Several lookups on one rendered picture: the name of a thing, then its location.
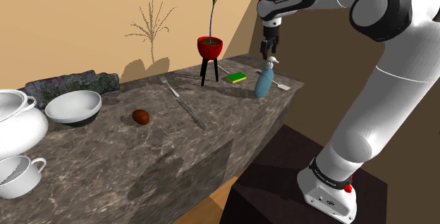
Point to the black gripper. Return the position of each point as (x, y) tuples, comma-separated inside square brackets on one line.
[(271, 33)]

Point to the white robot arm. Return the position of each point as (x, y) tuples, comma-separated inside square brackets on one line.
[(388, 89)]

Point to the blue soap dispenser bottle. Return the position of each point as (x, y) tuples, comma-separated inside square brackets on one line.
[(264, 80)]

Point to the silver spatula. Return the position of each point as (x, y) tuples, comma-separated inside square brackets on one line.
[(282, 85)]

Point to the green and yellow sponge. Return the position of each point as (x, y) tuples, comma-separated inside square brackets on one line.
[(236, 77)]

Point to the thin silver utensil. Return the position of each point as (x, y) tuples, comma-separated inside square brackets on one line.
[(223, 69)]

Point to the red potted plant on stand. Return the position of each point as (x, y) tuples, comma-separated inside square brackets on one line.
[(210, 46)]

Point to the silver knife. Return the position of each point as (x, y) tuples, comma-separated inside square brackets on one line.
[(192, 113)]

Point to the silver fork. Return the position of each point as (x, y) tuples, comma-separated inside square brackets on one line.
[(169, 85)]

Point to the dark robot stand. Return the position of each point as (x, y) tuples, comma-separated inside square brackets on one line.
[(275, 182)]

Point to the brown egg-shaped object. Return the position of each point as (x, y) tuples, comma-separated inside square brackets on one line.
[(141, 117)]

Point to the dark mossy rock slab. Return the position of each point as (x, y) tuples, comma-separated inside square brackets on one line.
[(72, 84)]

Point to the white bowl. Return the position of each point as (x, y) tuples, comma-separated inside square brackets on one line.
[(74, 106)]

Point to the large white pot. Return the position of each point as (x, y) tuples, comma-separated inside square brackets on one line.
[(17, 127)]

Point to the small white pot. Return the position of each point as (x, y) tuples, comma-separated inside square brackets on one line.
[(17, 178)]

